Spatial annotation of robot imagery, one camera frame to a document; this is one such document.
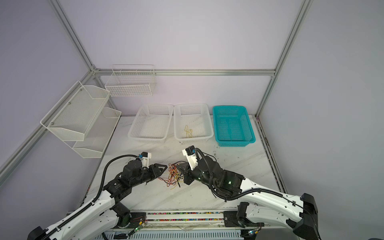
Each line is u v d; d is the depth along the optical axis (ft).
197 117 3.91
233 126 3.76
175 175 2.46
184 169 1.98
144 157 2.39
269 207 1.46
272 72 3.11
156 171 2.33
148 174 2.24
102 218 1.92
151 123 3.79
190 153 1.85
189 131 3.52
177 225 2.40
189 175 1.88
